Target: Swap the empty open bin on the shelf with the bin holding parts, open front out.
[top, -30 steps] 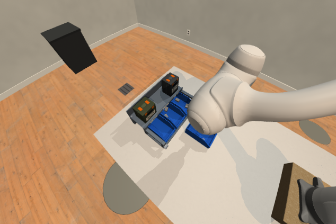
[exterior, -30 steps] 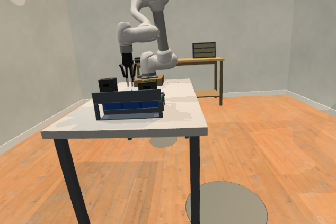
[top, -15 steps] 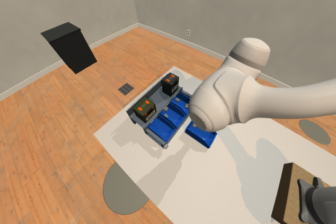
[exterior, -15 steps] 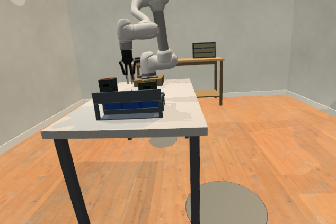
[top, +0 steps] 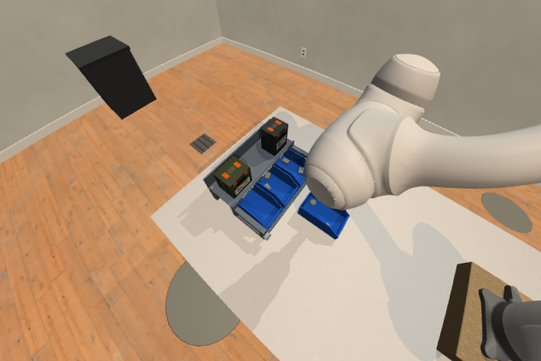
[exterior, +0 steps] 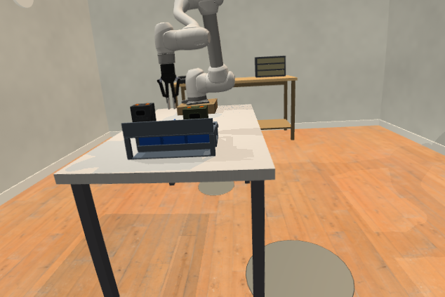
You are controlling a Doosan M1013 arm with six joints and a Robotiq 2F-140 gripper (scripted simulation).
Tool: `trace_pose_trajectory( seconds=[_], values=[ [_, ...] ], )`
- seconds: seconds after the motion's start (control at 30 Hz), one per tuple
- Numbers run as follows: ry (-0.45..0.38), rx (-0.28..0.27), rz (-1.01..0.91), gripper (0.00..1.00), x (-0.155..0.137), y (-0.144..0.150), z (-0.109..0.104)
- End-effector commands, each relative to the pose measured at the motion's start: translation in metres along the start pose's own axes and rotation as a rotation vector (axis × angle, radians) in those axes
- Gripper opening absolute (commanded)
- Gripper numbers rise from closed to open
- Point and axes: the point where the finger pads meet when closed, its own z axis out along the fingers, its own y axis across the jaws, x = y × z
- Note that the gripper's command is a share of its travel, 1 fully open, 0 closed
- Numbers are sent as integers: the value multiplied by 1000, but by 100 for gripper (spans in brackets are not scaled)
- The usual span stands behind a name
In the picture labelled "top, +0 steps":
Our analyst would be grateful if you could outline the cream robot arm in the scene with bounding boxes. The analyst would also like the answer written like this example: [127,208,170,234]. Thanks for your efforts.
[304,54,541,361]

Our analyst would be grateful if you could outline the grey metal shelf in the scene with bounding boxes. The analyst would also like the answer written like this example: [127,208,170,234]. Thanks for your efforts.
[203,125,308,241]

